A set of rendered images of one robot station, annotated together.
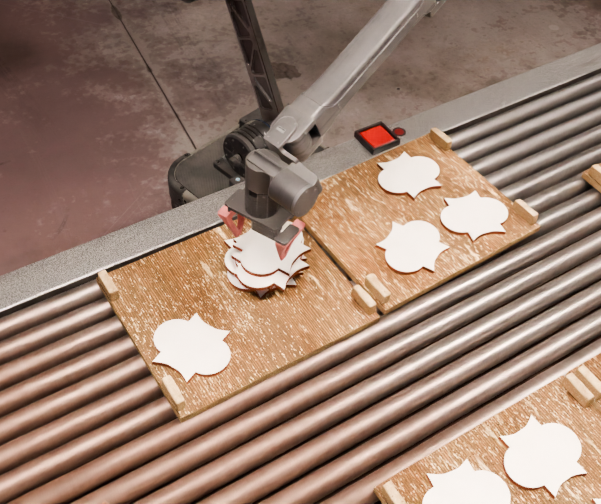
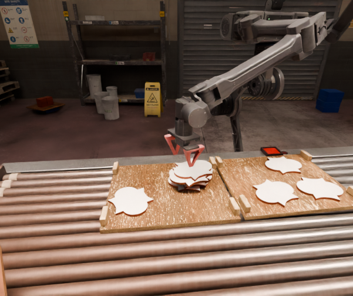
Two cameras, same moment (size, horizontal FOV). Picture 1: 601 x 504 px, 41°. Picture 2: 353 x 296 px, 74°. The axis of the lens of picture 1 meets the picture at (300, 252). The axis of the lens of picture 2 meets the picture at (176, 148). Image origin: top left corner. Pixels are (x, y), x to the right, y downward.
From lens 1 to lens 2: 79 cm
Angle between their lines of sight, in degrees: 32
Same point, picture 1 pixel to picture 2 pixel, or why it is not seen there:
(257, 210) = (178, 130)
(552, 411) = not seen: outside the picture
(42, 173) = not seen: hidden behind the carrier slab
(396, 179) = (275, 164)
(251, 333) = (164, 204)
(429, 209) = (291, 180)
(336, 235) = (232, 178)
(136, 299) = (123, 177)
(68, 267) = (110, 162)
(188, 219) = (168, 159)
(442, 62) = not seen: hidden behind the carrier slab
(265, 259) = (186, 171)
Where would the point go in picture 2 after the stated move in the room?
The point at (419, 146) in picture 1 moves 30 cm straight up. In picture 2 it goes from (293, 157) to (310, 88)
